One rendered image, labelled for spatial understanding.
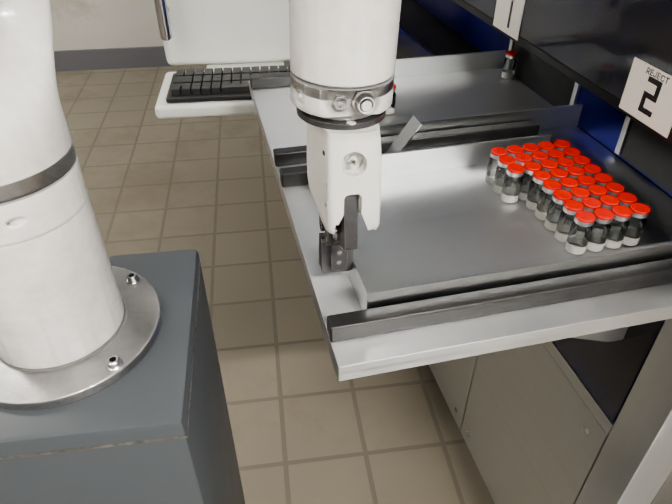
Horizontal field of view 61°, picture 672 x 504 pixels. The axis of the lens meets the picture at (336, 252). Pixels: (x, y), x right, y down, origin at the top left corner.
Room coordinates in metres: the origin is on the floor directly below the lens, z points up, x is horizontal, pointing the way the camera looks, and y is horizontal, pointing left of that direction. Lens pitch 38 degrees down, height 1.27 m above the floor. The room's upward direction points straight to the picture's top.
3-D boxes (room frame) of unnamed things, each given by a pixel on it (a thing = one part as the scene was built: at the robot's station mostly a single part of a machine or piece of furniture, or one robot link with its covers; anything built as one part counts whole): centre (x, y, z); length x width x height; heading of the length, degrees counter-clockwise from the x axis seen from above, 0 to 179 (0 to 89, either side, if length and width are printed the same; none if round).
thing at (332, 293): (0.73, -0.15, 0.87); 0.70 x 0.48 x 0.02; 13
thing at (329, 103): (0.45, -0.01, 1.09); 0.09 x 0.08 x 0.03; 13
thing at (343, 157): (0.45, 0.00, 1.03); 0.10 x 0.07 x 0.11; 13
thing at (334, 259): (0.43, 0.00, 0.94); 0.03 x 0.03 x 0.07; 13
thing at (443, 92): (0.92, -0.18, 0.90); 0.34 x 0.26 x 0.04; 103
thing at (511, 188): (0.61, -0.22, 0.90); 0.02 x 0.02 x 0.05
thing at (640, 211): (0.60, -0.31, 0.90); 0.18 x 0.02 x 0.05; 14
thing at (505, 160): (0.63, -0.21, 0.90); 0.02 x 0.02 x 0.05
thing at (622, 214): (0.59, -0.29, 0.90); 0.18 x 0.02 x 0.05; 14
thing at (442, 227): (0.56, -0.16, 0.90); 0.34 x 0.26 x 0.04; 104
